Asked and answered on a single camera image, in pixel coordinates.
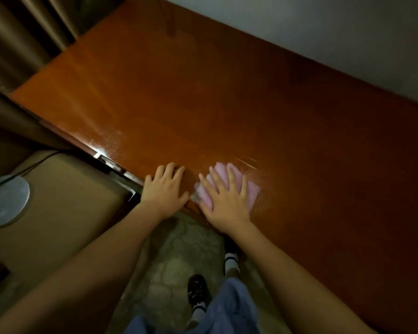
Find person's left hand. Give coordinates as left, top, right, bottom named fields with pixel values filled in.
left=139, top=162, right=191, bottom=221

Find person's right hand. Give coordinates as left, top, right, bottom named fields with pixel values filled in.
left=198, top=165, right=253, bottom=235

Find pink cleaning cloth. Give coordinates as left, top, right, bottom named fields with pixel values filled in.
left=191, top=162, right=261, bottom=212

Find person's right forearm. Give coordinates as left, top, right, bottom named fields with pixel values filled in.
left=230, top=220, right=377, bottom=334

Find person's left forearm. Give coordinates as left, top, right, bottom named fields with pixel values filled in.
left=0, top=205, right=164, bottom=334

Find person's black shoe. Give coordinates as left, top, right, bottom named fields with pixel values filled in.
left=187, top=273, right=211, bottom=312
left=223, top=236, right=243, bottom=276

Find person's blue trousers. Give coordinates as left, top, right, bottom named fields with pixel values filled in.
left=124, top=276, right=260, bottom=334

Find reddish wooden desk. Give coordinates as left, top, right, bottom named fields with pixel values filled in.
left=10, top=0, right=418, bottom=334

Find beige padded stool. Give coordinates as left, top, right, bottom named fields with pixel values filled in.
left=0, top=149, right=137, bottom=286

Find brown curtain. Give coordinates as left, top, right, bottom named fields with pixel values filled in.
left=0, top=0, right=126, bottom=150

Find black lamp cable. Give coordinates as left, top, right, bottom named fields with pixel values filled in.
left=0, top=151, right=64, bottom=192

